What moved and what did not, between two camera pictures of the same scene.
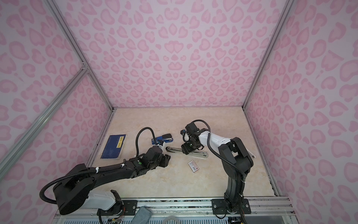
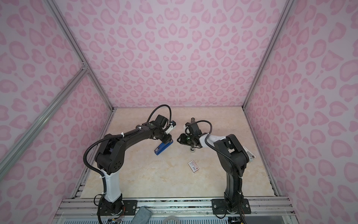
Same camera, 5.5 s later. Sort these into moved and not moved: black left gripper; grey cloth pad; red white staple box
Moved: black left gripper
Not moved: grey cloth pad; red white staple box
